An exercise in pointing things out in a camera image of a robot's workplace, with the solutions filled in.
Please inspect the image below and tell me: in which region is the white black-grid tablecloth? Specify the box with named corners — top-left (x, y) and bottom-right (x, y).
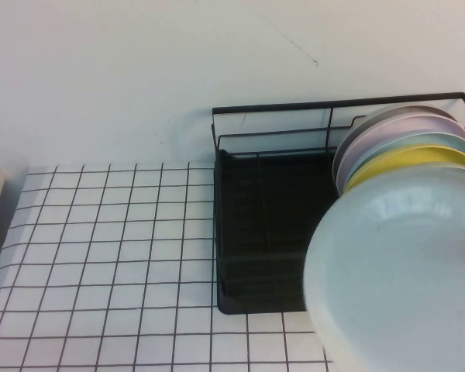
top-left (0, 161), bottom-right (334, 372)

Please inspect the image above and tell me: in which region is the black drip tray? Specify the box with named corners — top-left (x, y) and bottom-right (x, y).
top-left (213, 148), bottom-right (339, 315)

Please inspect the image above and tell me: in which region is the pale mint plate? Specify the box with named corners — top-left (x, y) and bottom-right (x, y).
top-left (302, 162), bottom-right (465, 372)

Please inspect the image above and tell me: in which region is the grey plate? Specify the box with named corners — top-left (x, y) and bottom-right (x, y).
top-left (331, 105), bottom-right (457, 183)

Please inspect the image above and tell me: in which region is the yellow plate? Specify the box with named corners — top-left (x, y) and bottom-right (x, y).
top-left (342, 144), bottom-right (465, 195)

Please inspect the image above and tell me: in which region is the black wire dish rack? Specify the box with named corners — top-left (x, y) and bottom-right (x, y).
top-left (210, 91), bottom-right (465, 315)

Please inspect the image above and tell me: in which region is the light teal plate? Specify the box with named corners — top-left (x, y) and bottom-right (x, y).
top-left (347, 131), bottom-right (465, 183)

